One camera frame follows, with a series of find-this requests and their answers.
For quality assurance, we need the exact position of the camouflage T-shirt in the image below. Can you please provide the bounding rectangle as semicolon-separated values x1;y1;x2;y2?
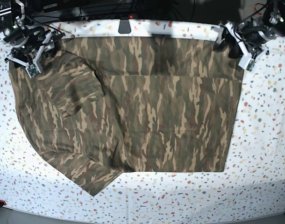
9;37;243;196

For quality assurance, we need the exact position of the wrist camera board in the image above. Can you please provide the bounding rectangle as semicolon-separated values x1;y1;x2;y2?
26;64;41;78
238;56;256;71

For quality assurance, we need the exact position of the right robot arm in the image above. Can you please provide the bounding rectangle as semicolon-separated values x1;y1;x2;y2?
0;0;65;78

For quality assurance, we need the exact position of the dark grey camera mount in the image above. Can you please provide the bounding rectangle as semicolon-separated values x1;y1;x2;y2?
118;20;131;34

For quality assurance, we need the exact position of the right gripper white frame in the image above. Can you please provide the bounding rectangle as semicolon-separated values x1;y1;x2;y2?
5;30;66;79

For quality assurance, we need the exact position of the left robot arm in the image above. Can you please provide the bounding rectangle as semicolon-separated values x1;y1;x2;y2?
212;0;285;71

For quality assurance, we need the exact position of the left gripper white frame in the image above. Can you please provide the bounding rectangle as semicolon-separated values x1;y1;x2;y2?
211;21;270;62

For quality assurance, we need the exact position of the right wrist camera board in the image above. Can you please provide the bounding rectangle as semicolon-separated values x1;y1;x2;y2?
26;64;41;78

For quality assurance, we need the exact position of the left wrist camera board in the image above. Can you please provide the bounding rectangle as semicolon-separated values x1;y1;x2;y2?
238;56;256;71

